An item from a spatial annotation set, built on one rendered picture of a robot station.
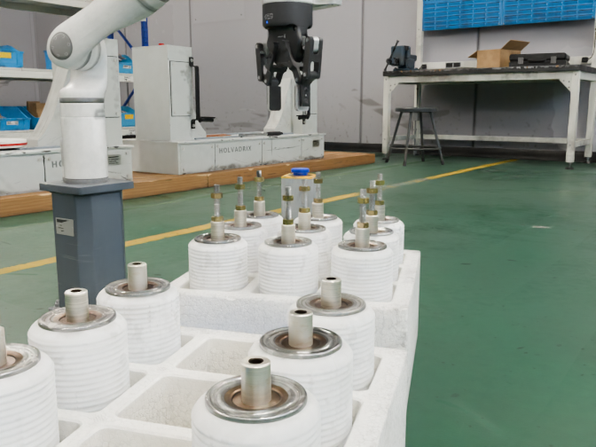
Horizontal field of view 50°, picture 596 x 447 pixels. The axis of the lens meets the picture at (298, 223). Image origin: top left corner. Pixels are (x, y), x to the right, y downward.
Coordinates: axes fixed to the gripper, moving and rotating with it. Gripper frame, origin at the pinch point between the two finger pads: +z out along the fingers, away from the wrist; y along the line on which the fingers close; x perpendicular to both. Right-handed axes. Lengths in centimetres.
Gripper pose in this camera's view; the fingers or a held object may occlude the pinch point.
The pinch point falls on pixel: (287, 102)
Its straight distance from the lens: 99.1
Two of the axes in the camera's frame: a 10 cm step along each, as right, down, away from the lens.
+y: 6.2, 1.4, -7.7
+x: 7.8, -1.1, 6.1
